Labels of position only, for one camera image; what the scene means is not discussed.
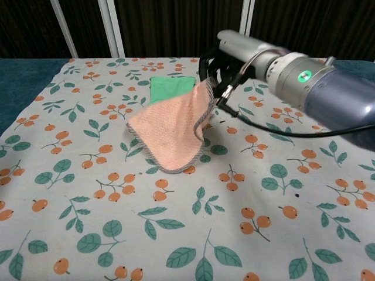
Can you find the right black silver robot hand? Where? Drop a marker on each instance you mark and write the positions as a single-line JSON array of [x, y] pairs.
[[243, 47]]

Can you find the pink dish cloth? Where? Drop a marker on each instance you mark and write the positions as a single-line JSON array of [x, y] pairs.
[[167, 128]]

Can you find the green rubber glove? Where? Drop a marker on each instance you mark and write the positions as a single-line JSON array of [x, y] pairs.
[[168, 89]]

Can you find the white floral berry tablecloth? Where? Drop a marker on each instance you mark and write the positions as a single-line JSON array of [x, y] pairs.
[[234, 205]]

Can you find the white metal frame post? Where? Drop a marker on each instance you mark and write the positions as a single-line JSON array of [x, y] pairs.
[[64, 29], [246, 14], [112, 29]]

